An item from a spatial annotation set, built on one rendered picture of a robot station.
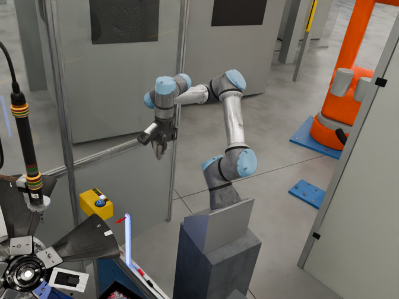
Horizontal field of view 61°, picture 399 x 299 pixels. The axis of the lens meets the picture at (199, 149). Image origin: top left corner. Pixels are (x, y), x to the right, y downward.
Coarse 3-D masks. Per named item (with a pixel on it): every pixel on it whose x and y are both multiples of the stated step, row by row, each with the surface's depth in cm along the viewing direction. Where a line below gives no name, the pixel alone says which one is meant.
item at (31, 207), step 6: (18, 180) 108; (18, 186) 108; (24, 186) 108; (24, 192) 109; (24, 198) 111; (30, 198) 111; (48, 198) 115; (30, 204) 112; (42, 204) 112; (48, 204) 113; (30, 210) 110; (36, 210) 110; (42, 210) 111
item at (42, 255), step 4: (48, 248) 131; (52, 248) 132; (40, 252) 129; (44, 252) 129; (48, 252) 130; (52, 252) 130; (56, 252) 130; (40, 256) 127; (44, 256) 128; (52, 256) 128; (56, 256) 129; (44, 260) 126; (48, 260) 126; (56, 260) 127; (60, 260) 127; (48, 264) 125; (52, 264) 125; (56, 264) 126
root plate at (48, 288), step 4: (44, 280) 128; (44, 284) 127; (48, 284) 129; (36, 288) 122; (40, 288) 124; (48, 288) 128; (36, 292) 121; (40, 292) 123; (44, 292) 124; (48, 292) 126; (36, 296) 120; (40, 296) 122; (44, 296) 123
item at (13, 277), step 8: (8, 256) 124; (16, 256) 125; (24, 256) 118; (32, 256) 119; (8, 264) 120; (16, 264) 115; (24, 264) 117; (32, 264) 118; (40, 264) 120; (8, 272) 114; (16, 272) 116; (24, 272) 117; (32, 272) 119; (40, 272) 120; (0, 280) 121; (8, 280) 113; (16, 280) 115; (24, 280) 117; (32, 280) 117; (40, 280) 119; (16, 288) 114; (24, 288) 115; (32, 288) 117
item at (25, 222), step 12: (0, 180) 127; (48, 180) 129; (0, 192) 127; (12, 192) 127; (48, 192) 128; (0, 204) 126; (12, 204) 126; (24, 204) 125; (12, 216) 125; (24, 216) 124; (36, 216) 124; (12, 228) 124; (24, 228) 123
